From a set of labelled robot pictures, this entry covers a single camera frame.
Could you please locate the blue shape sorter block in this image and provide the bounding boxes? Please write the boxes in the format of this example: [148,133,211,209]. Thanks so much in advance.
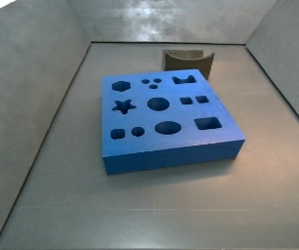
[101,69,245,175]

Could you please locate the dark olive curved block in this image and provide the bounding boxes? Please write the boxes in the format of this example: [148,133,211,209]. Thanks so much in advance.
[162,50,215,78]

